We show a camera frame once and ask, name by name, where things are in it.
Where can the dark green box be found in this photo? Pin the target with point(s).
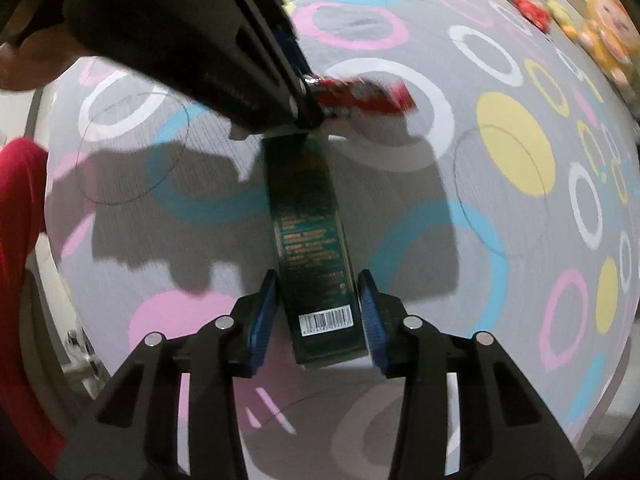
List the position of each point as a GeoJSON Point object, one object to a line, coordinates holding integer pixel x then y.
{"type": "Point", "coordinates": [317, 284]}

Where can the large yellow pig plush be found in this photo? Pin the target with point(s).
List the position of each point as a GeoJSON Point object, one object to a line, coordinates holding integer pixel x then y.
{"type": "Point", "coordinates": [612, 41]}

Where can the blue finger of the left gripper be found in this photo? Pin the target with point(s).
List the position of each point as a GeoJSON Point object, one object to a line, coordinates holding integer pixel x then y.
{"type": "Point", "coordinates": [266, 37]}

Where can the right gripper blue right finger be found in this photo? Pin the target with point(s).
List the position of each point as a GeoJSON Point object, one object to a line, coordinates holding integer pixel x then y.
{"type": "Point", "coordinates": [373, 320]}

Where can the bed with circle-pattern sheet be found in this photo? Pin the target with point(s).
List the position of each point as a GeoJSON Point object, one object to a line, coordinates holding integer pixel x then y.
{"type": "Point", "coordinates": [507, 201]}

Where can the small red crab plush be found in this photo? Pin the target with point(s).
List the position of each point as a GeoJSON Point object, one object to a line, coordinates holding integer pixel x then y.
{"type": "Point", "coordinates": [535, 13]}

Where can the person left hand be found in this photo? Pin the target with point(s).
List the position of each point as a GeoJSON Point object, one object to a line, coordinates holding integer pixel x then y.
{"type": "Point", "coordinates": [36, 45]}

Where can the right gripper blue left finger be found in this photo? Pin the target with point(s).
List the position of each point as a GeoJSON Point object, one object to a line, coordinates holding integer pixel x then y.
{"type": "Point", "coordinates": [266, 305]}

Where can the small yellow duck plush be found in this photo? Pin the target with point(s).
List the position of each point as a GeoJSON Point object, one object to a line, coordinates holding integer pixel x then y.
{"type": "Point", "coordinates": [561, 17]}

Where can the red snack wrapper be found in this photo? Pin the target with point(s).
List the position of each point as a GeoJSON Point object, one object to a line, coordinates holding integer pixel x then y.
{"type": "Point", "coordinates": [340, 97]}

